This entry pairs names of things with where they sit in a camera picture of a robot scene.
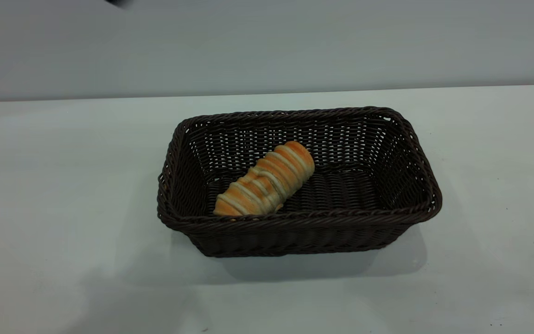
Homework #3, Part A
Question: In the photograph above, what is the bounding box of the orange striped bread roll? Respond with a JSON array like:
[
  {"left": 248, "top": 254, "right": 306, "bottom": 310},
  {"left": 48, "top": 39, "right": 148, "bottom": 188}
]
[{"left": 213, "top": 141, "right": 315, "bottom": 217}]

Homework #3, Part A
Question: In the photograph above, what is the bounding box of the dark brown wicker basket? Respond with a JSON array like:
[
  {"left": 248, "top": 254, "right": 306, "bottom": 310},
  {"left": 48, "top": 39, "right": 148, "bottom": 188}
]
[{"left": 157, "top": 106, "right": 443, "bottom": 258}]

